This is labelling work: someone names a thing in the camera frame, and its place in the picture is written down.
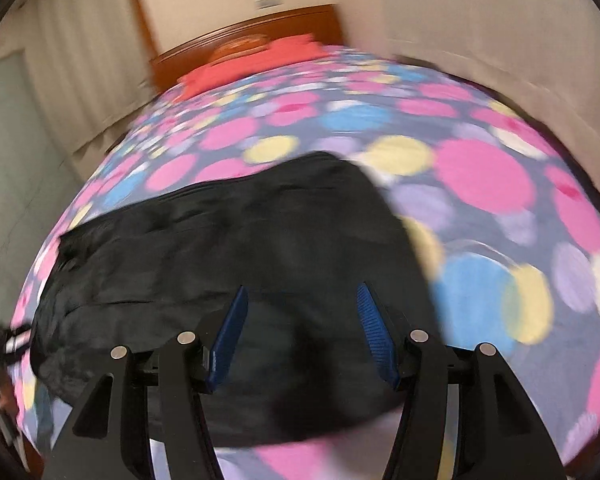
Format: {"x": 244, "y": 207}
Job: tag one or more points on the black puffer jacket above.
{"x": 240, "y": 270}

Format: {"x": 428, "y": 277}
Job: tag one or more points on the red pillow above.
{"x": 260, "y": 62}

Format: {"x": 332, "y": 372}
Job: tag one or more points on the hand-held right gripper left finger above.
{"x": 227, "y": 337}

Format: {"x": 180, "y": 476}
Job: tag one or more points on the wall switch panel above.
{"x": 269, "y": 2}

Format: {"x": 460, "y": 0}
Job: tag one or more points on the wooden headboard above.
{"x": 240, "y": 35}

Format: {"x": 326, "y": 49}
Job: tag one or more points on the frosted glass wardrobe door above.
{"x": 15, "y": 185}

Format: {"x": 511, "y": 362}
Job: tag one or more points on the bed with dotted sheet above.
{"x": 455, "y": 185}

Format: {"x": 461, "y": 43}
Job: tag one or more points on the orange embroidered cushion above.
{"x": 240, "y": 49}

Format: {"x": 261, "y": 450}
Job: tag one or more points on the cream curtain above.
{"x": 85, "y": 50}
{"x": 490, "y": 20}

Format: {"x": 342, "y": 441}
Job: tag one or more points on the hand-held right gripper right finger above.
{"x": 377, "y": 332}

